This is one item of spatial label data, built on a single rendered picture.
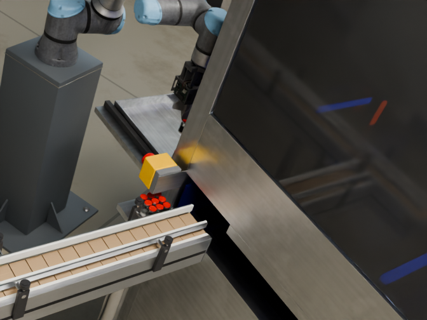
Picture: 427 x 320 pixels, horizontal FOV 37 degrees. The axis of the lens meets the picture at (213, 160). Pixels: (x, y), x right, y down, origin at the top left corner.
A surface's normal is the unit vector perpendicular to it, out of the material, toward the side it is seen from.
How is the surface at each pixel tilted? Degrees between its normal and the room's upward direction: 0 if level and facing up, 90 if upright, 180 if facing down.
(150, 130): 0
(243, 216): 90
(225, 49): 90
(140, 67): 0
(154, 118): 0
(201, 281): 90
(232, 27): 90
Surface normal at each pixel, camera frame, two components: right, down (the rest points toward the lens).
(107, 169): 0.32, -0.75
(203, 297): -0.76, 0.17
